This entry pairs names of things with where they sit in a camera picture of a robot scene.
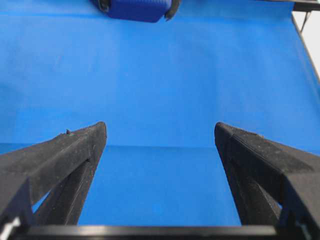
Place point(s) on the blue table mat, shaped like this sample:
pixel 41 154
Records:
pixel 160 88

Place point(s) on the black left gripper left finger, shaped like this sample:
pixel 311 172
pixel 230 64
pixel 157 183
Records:
pixel 48 183

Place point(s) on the blue block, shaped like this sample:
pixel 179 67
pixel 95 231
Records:
pixel 149 11

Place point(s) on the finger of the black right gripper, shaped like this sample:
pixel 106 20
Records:
pixel 175 4
pixel 102 5

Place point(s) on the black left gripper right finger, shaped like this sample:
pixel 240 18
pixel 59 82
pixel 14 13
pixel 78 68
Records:
pixel 271 183

